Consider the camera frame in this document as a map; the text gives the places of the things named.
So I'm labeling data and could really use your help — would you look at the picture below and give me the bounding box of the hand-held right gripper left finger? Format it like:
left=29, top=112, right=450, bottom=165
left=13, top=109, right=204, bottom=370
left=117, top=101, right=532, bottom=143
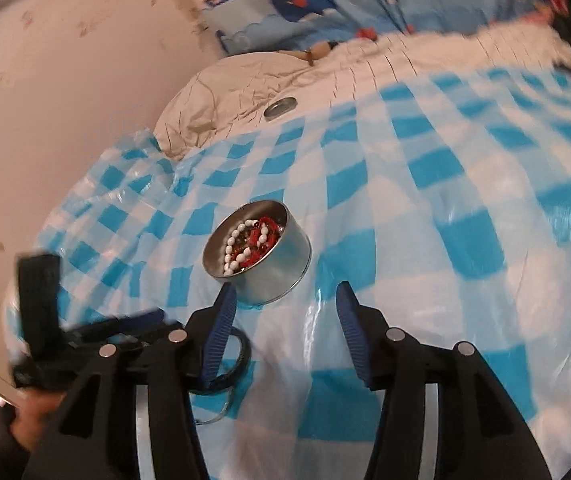
left=22, top=282, right=239, bottom=480

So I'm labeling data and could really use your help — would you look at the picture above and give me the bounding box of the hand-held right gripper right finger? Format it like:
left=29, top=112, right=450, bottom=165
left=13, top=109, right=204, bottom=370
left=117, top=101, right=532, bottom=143
left=335, top=280, right=552, bottom=480

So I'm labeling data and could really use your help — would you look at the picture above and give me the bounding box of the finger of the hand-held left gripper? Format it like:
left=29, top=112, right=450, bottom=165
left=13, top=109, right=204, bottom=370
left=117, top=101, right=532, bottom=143
left=66, top=308, right=167, bottom=349

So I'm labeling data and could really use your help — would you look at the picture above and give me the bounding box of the dark woven bracelet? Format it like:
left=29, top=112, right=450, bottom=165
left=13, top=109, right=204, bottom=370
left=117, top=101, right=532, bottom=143
left=187, top=329, right=252, bottom=397

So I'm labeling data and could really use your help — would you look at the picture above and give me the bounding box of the white bead bracelet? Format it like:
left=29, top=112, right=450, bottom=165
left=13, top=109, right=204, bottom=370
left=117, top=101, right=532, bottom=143
left=222, top=217, right=287, bottom=277

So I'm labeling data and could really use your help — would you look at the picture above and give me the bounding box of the thin wire bangle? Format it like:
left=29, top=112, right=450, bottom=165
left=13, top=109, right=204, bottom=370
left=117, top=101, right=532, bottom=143
left=192, top=386, right=234, bottom=427

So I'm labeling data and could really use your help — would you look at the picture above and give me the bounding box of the round metal tin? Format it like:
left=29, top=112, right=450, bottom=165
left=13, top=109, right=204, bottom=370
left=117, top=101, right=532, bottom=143
left=201, top=199, right=313, bottom=306

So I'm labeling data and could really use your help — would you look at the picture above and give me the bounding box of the red string bracelet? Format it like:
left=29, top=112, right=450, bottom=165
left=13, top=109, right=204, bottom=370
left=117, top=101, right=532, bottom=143
left=236, top=214, right=280, bottom=267

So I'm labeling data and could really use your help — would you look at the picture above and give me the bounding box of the person's left hand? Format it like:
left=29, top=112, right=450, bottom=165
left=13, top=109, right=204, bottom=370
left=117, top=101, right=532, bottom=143
left=10, top=391, right=67, bottom=454

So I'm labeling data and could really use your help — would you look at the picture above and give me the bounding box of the blue checked plastic tablecloth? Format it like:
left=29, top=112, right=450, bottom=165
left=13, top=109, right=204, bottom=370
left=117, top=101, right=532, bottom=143
left=1, top=66, right=571, bottom=480

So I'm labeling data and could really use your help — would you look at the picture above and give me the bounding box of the round metal tin lid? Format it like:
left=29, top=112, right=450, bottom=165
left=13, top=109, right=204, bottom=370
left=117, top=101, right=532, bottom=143
left=263, top=96, right=299, bottom=121

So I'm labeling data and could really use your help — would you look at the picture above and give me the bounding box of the white quilt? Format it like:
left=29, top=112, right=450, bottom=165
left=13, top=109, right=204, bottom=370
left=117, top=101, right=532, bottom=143
left=154, top=24, right=571, bottom=162

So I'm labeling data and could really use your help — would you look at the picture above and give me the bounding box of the whale printed blue blanket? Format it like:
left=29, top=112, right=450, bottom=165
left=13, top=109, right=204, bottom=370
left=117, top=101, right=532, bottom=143
left=199, top=0, right=571, bottom=57

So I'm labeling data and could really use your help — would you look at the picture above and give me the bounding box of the amber bead bracelet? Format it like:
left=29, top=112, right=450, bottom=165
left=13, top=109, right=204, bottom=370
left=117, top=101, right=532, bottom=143
left=227, top=232, right=268, bottom=257

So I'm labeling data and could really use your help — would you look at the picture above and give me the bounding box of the brown strap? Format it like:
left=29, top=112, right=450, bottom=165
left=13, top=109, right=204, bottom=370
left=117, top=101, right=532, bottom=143
left=302, top=42, right=339, bottom=67

